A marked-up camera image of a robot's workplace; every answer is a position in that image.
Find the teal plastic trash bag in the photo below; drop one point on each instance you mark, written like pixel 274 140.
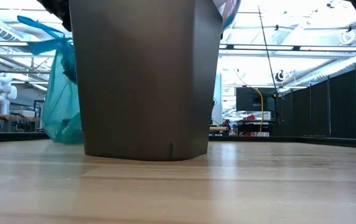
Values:
pixel 59 109

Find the dark grey trash bin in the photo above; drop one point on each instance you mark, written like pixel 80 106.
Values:
pixel 143 93

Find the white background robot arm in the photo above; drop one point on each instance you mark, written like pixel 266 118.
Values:
pixel 0 90

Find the background workbench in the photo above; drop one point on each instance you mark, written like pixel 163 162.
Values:
pixel 19 117

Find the wooden background table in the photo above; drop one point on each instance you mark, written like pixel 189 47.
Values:
pixel 218 128

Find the black monitor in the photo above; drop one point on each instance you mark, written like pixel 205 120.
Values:
pixel 252 99

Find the black partition panel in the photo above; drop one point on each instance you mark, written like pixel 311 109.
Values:
pixel 340 105

